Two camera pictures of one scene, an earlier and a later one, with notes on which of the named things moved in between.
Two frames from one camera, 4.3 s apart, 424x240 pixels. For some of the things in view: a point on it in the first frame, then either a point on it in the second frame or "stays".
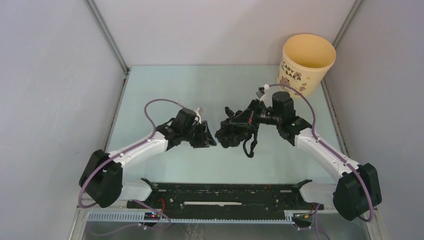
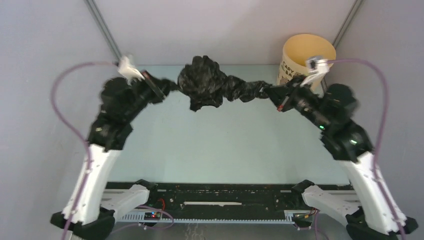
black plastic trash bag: (231, 134) → (204, 82)
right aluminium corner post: (355, 9) stays
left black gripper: (206, 139) → (162, 86)
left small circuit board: (151, 216) stays
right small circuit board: (303, 216) stays
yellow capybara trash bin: (306, 59) stays
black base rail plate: (223, 200) stays
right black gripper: (248, 118) → (277, 93)
